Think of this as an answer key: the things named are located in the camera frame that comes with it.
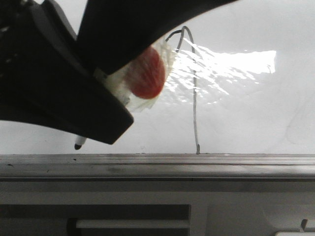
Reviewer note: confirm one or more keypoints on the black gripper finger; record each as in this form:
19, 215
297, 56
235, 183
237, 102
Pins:
114, 32
43, 81

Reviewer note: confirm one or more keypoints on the red magnet with clear tape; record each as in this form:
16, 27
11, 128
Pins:
138, 84

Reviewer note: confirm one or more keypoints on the white whiteboard marker pen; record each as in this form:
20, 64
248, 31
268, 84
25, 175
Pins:
79, 142

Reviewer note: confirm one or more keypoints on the white whiteboard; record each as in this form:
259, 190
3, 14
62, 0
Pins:
243, 81

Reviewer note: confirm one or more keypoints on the white box corner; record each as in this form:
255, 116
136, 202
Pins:
295, 234

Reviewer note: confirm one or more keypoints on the aluminium whiteboard frame rail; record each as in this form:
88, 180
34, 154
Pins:
157, 165

